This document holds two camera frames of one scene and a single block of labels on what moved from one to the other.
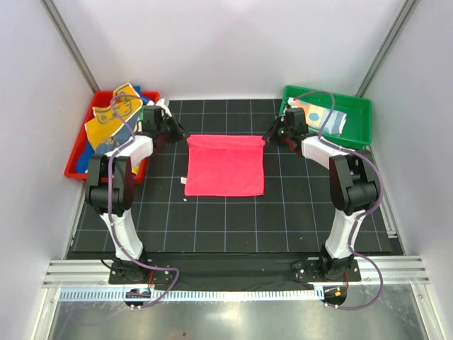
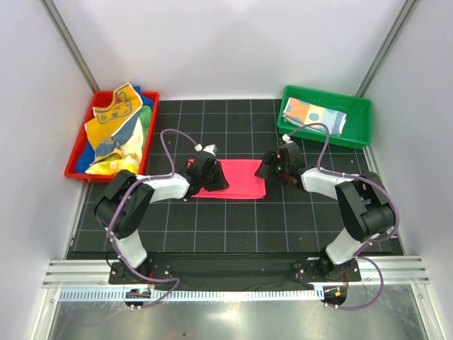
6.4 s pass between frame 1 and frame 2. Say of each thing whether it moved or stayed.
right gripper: moved
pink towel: moved
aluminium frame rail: stayed
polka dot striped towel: stayed
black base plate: stayed
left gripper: moved
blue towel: stayed
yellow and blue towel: stayed
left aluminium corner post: stayed
